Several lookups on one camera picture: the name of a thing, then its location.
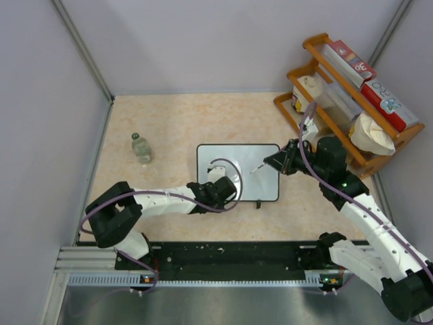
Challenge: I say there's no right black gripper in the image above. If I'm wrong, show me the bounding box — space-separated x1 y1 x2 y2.
265 138 328 181

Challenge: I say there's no magenta capped marker pen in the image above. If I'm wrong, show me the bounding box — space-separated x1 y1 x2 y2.
250 162 266 174

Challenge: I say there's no black framed whiteboard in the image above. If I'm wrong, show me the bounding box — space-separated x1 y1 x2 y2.
196 144 279 204

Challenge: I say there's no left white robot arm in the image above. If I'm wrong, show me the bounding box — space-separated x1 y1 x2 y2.
85 176 237 269

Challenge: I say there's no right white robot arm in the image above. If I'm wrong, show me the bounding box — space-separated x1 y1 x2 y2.
263 137 432 322

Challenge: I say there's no white yellow jar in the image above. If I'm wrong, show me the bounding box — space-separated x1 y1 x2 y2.
292 75 323 113

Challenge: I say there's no orange wooden shelf rack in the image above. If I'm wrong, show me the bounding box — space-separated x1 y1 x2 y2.
274 33 425 178

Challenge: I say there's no clear plastic container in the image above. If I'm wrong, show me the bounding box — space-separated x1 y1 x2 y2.
317 83 363 135

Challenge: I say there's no cream cloth bundle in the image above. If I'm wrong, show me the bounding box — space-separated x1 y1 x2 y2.
349 112 396 156

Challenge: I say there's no clear plastic bottle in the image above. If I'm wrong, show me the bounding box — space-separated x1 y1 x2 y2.
131 133 152 164

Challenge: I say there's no red box top shelf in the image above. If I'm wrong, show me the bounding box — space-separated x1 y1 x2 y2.
321 40 377 89

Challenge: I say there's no red white box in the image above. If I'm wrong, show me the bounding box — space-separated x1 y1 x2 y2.
361 79 419 132

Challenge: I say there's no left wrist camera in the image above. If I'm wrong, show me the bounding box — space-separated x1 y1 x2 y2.
207 166 226 183

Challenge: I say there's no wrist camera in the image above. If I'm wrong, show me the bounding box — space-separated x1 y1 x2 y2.
207 166 226 183
300 116 319 142

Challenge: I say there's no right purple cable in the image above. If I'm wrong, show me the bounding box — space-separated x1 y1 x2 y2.
298 101 433 282

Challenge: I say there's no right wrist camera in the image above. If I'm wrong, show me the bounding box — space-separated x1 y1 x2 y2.
300 116 319 142

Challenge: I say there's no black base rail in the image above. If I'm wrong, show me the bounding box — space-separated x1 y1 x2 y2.
114 240 369 282

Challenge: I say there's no aluminium frame rail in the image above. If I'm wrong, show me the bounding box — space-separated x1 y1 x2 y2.
54 246 116 273

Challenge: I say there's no grey slotted cable duct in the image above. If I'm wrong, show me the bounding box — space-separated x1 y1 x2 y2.
68 274 342 288

